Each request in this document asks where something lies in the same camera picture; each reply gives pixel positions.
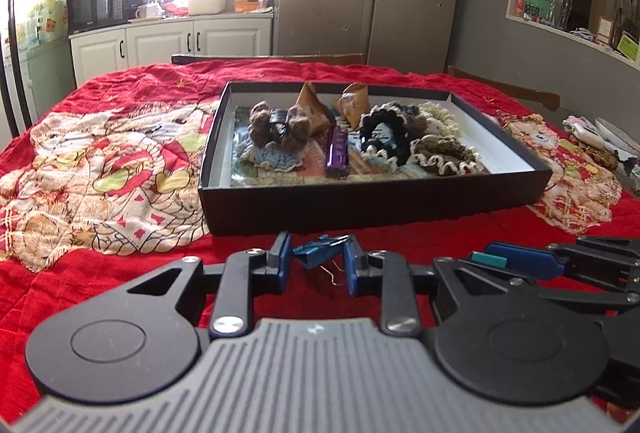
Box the black shallow cardboard box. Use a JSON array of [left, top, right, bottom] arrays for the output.
[[198, 80, 553, 238]]

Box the white plastic basin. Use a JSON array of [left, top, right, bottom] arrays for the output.
[[187, 0, 227, 15]]

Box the blue binder clip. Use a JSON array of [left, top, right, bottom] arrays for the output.
[[292, 235, 351, 286]]

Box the brown scrunchie cream frill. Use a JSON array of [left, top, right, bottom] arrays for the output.
[[410, 135, 485, 176]]

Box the brown snack packet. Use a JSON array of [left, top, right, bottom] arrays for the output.
[[334, 83, 373, 130], [295, 82, 333, 134]]

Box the cream lace scrunchie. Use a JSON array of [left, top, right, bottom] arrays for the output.
[[415, 102, 466, 138]]

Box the brown woven item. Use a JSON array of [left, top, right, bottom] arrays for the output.
[[582, 145, 621, 171]]

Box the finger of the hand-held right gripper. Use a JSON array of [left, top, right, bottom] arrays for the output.
[[550, 237, 640, 259], [485, 242, 628, 286]]

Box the blue white knitted scrunchie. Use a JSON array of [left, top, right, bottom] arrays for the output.
[[240, 138, 306, 171]]

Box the dark wooden chair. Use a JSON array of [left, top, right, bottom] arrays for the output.
[[447, 65, 561, 111]]

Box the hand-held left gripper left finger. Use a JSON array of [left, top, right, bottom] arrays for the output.
[[120, 232, 292, 338]]

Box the black microwave oven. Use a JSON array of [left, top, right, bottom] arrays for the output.
[[66, 0, 126, 34]]

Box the black framed glass door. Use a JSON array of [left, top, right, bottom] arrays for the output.
[[0, 0, 31, 138]]

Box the clear drinking glasses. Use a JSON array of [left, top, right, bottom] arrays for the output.
[[547, 0, 573, 28]]

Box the wooden chair back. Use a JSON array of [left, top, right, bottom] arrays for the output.
[[171, 53, 368, 66]]

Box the black scrunchie cream frill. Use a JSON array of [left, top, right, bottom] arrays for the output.
[[357, 105, 423, 174]]

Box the white kitchen cabinet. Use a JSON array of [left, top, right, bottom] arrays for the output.
[[69, 10, 275, 86]]

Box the teal binder clip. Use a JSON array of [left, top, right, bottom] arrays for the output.
[[470, 250, 507, 270]]

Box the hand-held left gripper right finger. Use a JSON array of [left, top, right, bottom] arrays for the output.
[[342, 234, 541, 338]]

